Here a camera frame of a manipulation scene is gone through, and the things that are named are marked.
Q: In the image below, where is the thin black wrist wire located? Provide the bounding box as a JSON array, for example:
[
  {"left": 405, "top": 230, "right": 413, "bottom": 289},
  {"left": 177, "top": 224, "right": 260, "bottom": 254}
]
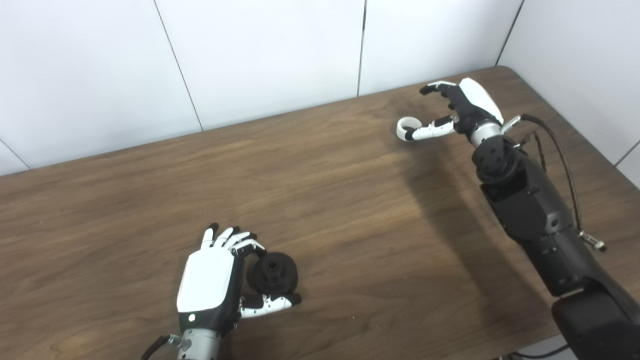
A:
[{"left": 520, "top": 131, "right": 549, "bottom": 173}]

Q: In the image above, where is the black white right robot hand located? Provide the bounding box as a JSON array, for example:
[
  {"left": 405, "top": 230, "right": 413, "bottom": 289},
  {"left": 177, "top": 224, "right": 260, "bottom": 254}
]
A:
[{"left": 404, "top": 78, "right": 505, "bottom": 142}]

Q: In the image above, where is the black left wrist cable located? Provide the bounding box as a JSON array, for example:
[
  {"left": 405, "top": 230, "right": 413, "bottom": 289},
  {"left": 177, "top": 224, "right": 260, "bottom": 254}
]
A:
[{"left": 140, "top": 334, "right": 184, "bottom": 360}]

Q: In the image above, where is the round black plastic part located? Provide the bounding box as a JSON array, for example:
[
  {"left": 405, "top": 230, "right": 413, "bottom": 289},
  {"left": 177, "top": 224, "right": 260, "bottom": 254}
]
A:
[{"left": 246, "top": 252, "right": 299, "bottom": 296}]

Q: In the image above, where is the white plastic ring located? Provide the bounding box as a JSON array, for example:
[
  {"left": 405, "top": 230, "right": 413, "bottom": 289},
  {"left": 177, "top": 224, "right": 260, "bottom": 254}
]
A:
[{"left": 396, "top": 116, "right": 423, "bottom": 142}]

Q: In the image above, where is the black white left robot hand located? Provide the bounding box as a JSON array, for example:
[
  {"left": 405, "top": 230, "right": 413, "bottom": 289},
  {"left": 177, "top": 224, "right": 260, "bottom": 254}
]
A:
[{"left": 176, "top": 223, "right": 302, "bottom": 333}]

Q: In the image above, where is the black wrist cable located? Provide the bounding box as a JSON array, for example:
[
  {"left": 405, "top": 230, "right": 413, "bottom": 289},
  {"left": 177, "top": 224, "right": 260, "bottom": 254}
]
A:
[
  {"left": 502, "top": 114, "right": 607, "bottom": 252},
  {"left": 140, "top": 334, "right": 184, "bottom": 360}
]

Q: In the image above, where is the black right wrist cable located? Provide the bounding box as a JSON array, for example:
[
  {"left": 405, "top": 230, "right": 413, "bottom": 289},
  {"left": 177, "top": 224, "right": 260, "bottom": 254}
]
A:
[{"left": 502, "top": 114, "right": 607, "bottom": 252}]

